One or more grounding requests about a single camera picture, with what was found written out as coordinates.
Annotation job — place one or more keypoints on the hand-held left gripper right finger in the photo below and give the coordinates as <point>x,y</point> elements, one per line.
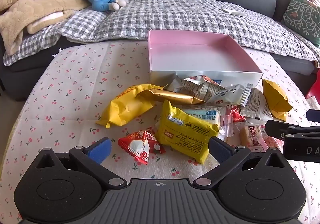
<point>220,151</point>

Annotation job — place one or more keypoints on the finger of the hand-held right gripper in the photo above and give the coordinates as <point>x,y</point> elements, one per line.
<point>314,115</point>
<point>287,131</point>

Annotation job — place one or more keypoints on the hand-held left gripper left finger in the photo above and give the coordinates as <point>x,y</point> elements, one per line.
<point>100,151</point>

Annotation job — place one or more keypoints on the pink snack packet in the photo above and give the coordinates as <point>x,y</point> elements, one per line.
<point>272,142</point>

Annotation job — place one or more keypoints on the yellow crimped snack packet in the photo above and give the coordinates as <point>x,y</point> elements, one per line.
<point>275,101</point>

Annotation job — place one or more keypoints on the clear tan nougat packet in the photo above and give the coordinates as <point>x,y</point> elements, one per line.
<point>252,136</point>

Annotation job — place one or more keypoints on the yellow labelled packet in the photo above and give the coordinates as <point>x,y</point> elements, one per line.
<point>185,136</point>

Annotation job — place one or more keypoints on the white text-print snack packet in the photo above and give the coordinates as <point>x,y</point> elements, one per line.
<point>257,106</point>

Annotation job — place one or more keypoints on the red white candy packet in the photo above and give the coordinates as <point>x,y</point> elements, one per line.
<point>235,114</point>

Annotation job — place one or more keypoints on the red triangular snack packet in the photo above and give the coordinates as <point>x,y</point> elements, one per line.
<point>140,149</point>

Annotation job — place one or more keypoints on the white blue-label bread packet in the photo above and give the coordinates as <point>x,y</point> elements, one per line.
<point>200,114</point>

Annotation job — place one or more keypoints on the long yellow snack packet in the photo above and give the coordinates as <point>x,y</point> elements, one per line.
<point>125,111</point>

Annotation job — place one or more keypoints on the white monkey-print snack packet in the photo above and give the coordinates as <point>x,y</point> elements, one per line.
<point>232,94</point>

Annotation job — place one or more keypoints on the white nut-print snack packet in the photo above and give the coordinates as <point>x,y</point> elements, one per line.
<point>200,86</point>

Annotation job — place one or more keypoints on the gold snack packet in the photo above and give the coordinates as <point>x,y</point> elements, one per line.
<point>175,97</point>

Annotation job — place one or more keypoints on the grey white snack packet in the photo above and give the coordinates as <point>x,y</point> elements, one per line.
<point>175,85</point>

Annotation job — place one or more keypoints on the white box pink inside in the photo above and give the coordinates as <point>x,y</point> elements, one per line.
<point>190,56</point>

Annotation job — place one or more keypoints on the red plastic object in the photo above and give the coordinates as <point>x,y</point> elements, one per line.
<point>315,91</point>

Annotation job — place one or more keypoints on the cherry print tablecloth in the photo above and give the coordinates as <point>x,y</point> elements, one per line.
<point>62,94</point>

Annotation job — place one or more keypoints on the green patterned cushion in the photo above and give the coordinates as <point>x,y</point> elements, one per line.
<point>302,16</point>

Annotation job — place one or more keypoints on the small white packet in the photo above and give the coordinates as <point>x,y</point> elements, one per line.
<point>235,12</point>

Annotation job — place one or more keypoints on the grey checked quilt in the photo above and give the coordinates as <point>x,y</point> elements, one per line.
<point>175,16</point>

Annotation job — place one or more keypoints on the beige fleece jacket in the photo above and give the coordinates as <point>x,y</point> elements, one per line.
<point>37,6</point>

